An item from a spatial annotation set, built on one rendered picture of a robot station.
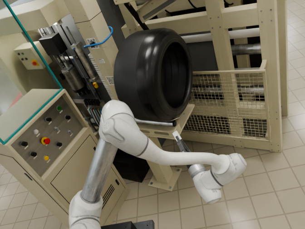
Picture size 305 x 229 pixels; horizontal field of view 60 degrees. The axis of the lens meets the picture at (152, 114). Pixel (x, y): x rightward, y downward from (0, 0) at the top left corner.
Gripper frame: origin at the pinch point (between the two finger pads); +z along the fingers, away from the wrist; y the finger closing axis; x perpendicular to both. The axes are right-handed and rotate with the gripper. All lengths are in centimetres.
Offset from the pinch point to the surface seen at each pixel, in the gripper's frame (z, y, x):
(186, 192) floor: -4, 97, -43
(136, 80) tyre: 30.3, -26.2, 2.6
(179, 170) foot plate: 21, 106, -41
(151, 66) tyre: 30.9, -26.6, 13.7
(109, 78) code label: 63, -8, -19
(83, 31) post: 78, -40, -8
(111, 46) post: 71, -22, -2
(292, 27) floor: 157, 251, 180
